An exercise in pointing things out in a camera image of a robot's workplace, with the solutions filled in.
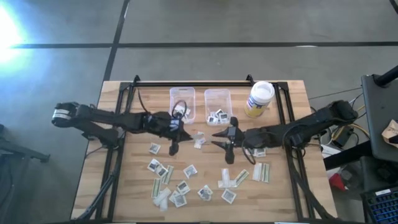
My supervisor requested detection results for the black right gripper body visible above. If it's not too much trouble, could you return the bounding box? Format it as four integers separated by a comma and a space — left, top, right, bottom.
225, 117, 249, 165

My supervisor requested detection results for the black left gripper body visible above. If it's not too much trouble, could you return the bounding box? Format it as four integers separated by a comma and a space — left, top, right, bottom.
146, 111, 183, 156

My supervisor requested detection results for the clear plastic bin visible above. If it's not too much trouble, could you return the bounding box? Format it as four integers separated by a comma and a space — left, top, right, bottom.
168, 86, 197, 126
204, 88, 234, 128

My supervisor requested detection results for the yellow disinfectant wipes canister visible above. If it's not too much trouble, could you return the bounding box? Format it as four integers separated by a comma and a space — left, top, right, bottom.
244, 80, 276, 119

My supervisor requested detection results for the white power strip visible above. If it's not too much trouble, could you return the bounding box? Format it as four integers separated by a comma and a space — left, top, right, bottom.
320, 143, 343, 158

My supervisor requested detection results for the black power adapter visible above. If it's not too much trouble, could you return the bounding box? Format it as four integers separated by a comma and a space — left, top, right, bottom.
331, 127, 354, 149

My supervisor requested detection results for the red object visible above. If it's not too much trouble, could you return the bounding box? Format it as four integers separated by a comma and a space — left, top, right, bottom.
329, 173, 349, 191

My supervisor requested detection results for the black cart leg bar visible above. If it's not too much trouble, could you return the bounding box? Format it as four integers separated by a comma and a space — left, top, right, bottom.
323, 141, 374, 171

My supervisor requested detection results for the black floor stand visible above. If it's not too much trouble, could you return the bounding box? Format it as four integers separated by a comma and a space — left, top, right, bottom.
0, 123, 51, 164

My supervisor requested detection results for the dark grey cart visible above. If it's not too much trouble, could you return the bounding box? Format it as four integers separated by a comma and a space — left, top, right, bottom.
361, 73, 398, 162

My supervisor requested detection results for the brown paper bag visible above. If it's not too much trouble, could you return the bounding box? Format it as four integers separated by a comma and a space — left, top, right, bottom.
381, 119, 398, 149

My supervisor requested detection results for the black backlit keyboard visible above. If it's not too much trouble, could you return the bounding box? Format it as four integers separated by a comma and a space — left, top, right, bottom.
360, 185, 398, 224

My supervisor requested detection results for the black pole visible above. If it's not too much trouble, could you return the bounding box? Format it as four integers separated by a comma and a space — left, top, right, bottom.
374, 64, 398, 88

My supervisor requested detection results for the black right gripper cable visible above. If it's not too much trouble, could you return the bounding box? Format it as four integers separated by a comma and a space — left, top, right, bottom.
241, 138, 258, 166

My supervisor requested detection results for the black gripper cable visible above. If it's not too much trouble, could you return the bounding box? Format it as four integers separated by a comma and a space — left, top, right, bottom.
241, 138, 258, 166
136, 88, 188, 118

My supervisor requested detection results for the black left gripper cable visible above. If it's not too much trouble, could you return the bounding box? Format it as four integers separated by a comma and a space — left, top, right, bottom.
136, 88, 188, 118

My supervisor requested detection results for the black metal rig frame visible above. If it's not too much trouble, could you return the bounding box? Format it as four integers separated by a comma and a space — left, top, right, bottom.
77, 74, 338, 222

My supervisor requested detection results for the yellow floor cable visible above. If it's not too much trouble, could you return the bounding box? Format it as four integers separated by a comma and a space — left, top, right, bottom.
348, 105, 371, 138

